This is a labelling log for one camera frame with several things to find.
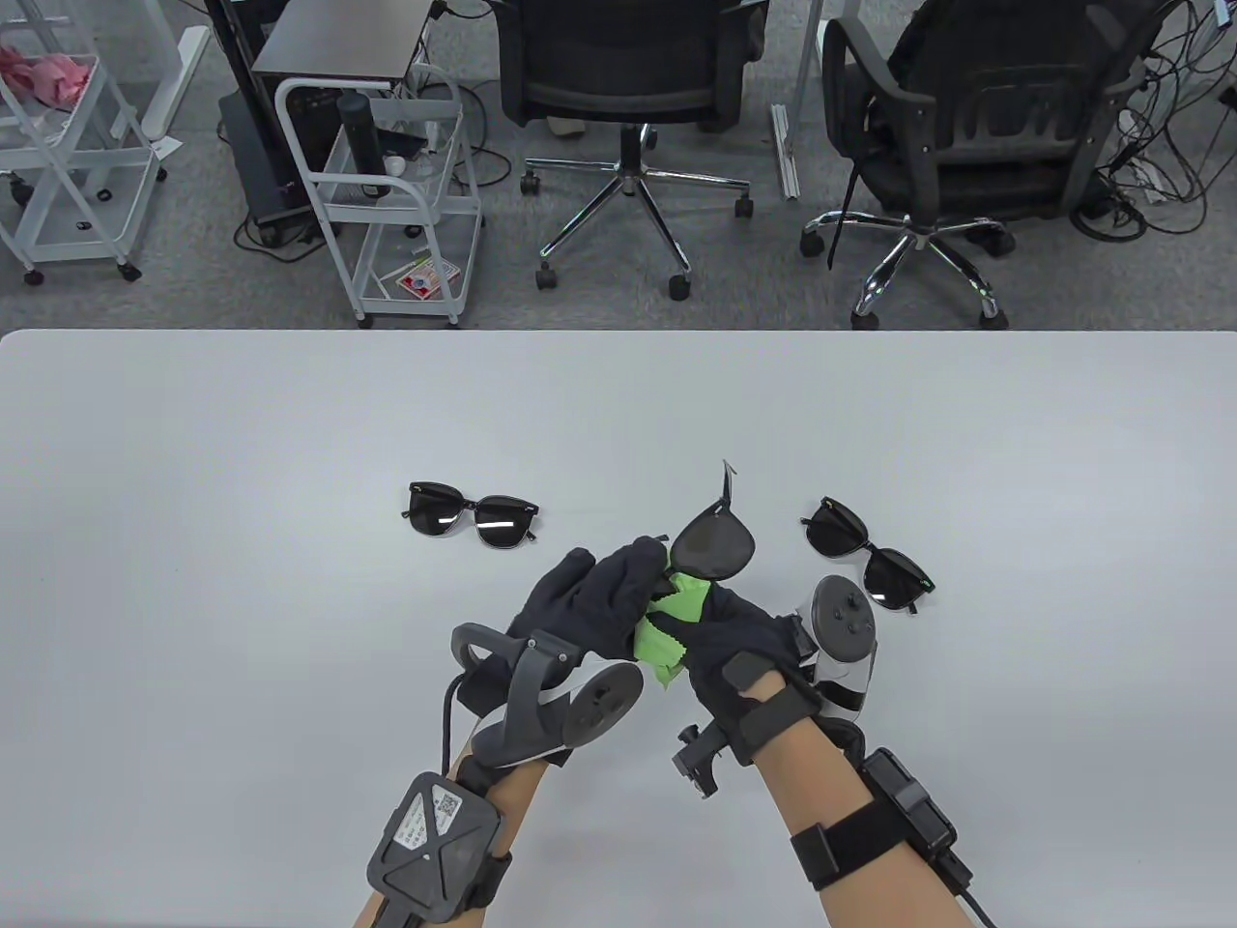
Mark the white power strip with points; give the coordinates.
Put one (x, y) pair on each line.
(1150, 184)

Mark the black sunglasses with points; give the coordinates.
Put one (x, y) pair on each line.
(715, 541)
(833, 532)
(430, 512)

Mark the grey handheld controller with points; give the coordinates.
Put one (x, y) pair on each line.
(841, 619)
(599, 706)

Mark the person's left hand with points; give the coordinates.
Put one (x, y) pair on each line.
(589, 599)

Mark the person's right hand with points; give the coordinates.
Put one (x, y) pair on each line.
(739, 643)

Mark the white desk leg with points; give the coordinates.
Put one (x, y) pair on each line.
(174, 87)
(785, 145)

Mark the person's right forearm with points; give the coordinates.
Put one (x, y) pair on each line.
(821, 783)

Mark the red and white packet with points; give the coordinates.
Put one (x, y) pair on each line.
(425, 280)

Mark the pink cloth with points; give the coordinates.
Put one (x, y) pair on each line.
(53, 77)

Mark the small black box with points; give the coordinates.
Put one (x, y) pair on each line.
(401, 143)

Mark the black computer tower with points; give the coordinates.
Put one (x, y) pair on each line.
(256, 164)

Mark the dark side table top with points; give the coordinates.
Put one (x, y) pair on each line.
(338, 43)

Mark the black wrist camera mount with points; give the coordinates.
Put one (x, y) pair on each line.
(701, 764)

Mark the black mesh office chair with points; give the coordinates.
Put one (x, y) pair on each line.
(618, 58)
(995, 116)

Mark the person's left forearm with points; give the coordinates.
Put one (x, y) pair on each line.
(512, 802)

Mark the black wrist sensor pack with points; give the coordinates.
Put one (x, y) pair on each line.
(435, 841)
(908, 802)

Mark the green cleaning cloth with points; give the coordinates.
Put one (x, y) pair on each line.
(662, 643)

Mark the white metal rolling cart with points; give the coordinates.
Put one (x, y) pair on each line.
(401, 211)
(77, 256)

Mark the black bottle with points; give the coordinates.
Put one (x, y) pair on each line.
(359, 135)

